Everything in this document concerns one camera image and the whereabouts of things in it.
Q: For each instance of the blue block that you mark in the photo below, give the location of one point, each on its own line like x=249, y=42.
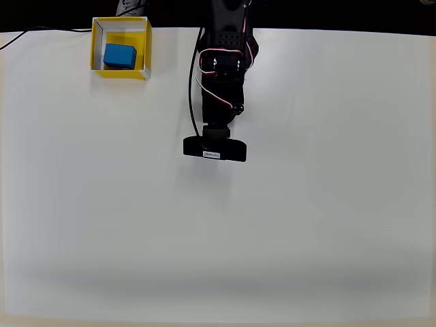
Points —
x=119, y=56

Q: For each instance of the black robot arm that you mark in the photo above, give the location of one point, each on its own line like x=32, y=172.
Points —
x=226, y=30

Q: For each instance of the yellow open box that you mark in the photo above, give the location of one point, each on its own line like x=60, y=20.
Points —
x=148, y=47

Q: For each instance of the black webcam with label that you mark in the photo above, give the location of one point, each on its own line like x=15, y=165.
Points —
x=214, y=148

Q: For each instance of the grey shoe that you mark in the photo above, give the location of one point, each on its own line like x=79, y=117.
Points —
x=129, y=6

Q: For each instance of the grey round object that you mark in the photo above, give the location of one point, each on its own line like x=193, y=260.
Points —
x=428, y=1

